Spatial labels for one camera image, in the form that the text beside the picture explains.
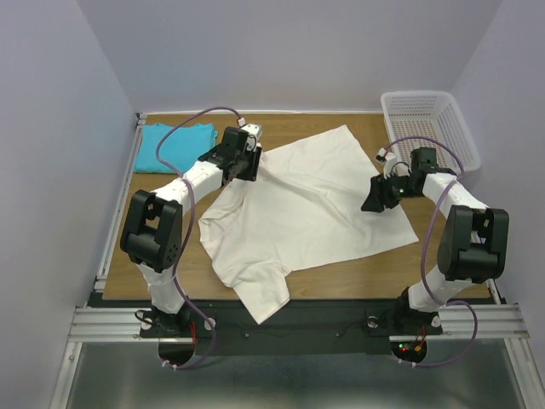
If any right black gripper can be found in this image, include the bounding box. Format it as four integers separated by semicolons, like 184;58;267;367
359;169;420;212

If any white t shirt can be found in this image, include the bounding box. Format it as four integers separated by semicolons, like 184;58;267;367
198;125;417;324

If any white plastic basket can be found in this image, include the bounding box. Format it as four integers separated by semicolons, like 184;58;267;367
381;90;481;173

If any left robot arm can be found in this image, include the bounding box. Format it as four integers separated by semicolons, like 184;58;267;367
120;124;262;336

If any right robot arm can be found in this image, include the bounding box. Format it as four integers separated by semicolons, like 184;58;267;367
361;147;509;332

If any folded blue t shirt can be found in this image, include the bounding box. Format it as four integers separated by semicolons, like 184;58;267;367
134;124;218;174

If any electronics board with leds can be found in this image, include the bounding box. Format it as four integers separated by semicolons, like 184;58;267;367
393;341;427;357

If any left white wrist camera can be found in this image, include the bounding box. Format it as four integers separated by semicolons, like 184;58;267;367
241;124;262;151

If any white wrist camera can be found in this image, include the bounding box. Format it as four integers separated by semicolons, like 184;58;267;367
375;147;398;177
241;124;262;151

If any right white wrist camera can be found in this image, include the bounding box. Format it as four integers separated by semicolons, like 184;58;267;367
375;147;398;177

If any left table edge rail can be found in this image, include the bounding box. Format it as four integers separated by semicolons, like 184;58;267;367
93;112;147;292

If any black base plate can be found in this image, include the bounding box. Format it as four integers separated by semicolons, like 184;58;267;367
87;295;492;356

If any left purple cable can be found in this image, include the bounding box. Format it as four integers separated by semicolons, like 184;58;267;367
155;105;250;372

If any aluminium frame rail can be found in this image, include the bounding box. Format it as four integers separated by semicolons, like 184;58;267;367
68;304;529;343

